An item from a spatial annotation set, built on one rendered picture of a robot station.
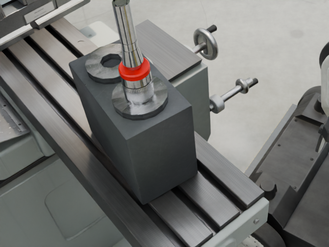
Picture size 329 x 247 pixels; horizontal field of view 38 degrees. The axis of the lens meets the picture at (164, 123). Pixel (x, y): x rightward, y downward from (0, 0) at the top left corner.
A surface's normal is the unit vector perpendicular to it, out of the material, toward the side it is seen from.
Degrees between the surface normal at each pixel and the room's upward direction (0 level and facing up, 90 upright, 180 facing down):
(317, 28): 0
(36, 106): 0
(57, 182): 90
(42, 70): 0
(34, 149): 90
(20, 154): 90
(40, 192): 90
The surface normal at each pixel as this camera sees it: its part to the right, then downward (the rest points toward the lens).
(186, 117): 0.52, 0.61
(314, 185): -0.11, -0.65
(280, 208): 0.50, -0.19
